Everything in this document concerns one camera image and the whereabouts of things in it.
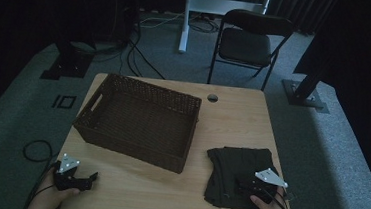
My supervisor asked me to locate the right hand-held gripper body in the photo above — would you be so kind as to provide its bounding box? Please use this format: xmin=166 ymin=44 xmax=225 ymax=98
xmin=249 ymin=166 xmax=290 ymax=207

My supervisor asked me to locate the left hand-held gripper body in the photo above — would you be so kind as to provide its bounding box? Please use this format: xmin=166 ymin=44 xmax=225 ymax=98
xmin=53 ymin=153 xmax=85 ymax=193

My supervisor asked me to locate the dark cloth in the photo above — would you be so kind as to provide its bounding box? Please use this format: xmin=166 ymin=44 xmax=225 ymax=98
xmin=202 ymin=143 xmax=283 ymax=209

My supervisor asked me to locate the brown wicker basket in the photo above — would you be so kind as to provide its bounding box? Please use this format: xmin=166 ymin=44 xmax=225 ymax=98
xmin=68 ymin=70 xmax=204 ymax=176

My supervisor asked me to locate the person's left hand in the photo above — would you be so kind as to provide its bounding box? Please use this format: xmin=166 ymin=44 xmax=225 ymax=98
xmin=26 ymin=167 xmax=83 ymax=209

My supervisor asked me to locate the black slanted stand with base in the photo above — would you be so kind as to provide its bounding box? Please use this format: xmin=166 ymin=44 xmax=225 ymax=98
xmin=279 ymin=31 xmax=336 ymax=114

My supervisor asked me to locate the black stand with flat base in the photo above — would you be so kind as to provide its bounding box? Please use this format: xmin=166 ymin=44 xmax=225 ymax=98
xmin=39 ymin=37 xmax=96 ymax=84

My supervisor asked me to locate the black folding chair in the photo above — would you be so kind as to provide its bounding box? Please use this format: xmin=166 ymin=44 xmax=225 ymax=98
xmin=207 ymin=6 xmax=296 ymax=94

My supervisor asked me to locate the dark curtain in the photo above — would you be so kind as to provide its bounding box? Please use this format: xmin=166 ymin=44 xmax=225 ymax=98
xmin=265 ymin=0 xmax=337 ymax=38

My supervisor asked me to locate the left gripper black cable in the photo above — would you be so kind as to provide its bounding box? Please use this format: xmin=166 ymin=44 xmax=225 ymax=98
xmin=24 ymin=157 xmax=61 ymax=209

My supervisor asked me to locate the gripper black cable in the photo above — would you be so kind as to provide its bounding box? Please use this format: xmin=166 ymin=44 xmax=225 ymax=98
xmin=265 ymin=185 xmax=297 ymax=209
xmin=24 ymin=157 xmax=61 ymax=209

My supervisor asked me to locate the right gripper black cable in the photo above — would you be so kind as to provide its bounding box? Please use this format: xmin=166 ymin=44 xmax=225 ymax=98
xmin=265 ymin=185 xmax=297 ymax=209

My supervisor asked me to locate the black looped floor cable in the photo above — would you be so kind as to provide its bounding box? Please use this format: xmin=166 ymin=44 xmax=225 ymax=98
xmin=22 ymin=138 xmax=55 ymax=165

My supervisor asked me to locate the black floor cable bundle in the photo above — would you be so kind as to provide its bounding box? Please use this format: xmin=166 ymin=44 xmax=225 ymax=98
xmin=118 ymin=22 xmax=172 ymax=81

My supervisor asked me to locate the white floor cable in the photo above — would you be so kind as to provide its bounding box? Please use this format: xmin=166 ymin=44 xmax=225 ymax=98
xmin=138 ymin=9 xmax=186 ymax=31

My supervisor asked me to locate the white metal desk frame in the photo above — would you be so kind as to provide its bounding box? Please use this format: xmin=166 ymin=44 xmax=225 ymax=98
xmin=178 ymin=0 xmax=274 ymax=61

